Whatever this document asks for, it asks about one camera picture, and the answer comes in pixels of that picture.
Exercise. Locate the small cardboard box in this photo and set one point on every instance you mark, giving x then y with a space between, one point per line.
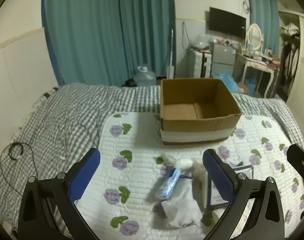
243 87

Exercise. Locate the small grey fridge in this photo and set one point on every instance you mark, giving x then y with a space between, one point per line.
223 55

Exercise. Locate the wide teal curtain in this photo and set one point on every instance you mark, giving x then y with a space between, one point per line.
92 30

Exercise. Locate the black wall television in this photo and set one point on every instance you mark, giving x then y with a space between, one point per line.
226 22

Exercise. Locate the white floor mop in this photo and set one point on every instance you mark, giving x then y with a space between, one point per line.
171 55

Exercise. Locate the blue plastic bag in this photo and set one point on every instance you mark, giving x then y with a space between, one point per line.
224 78

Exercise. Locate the white quilted floral blanket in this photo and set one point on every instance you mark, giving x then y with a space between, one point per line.
142 160

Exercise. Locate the clear plastic bag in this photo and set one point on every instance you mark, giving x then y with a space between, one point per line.
200 41

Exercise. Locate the dark bordered packet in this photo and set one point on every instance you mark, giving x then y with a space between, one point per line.
214 197

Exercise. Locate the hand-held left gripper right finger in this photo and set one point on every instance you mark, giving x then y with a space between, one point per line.
218 177

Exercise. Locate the grey checked bedsheet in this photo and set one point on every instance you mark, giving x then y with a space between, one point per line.
67 120

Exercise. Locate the blue white tube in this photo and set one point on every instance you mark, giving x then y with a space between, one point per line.
168 185

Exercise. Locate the clear water jug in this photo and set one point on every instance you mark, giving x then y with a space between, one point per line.
144 77

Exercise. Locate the white dressing table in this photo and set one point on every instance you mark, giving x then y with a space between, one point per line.
251 63

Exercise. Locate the white oval mirror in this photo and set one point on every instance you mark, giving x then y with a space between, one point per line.
254 36

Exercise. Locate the narrow teal curtain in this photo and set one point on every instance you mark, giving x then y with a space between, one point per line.
263 10

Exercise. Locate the blue storage box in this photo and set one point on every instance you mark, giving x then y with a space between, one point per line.
251 85

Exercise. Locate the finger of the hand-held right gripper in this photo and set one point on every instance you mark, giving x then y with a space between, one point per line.
300 161

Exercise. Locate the white gauze roll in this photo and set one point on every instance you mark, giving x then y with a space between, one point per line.
183 165

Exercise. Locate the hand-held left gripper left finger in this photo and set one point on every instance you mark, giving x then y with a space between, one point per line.
84 172

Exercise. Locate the white plastic bag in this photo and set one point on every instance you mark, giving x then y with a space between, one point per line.
182 210

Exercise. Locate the open wardrobe with clothes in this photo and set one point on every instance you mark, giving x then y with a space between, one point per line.
290 50

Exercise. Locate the dark cloth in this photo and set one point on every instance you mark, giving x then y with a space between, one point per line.
129 83

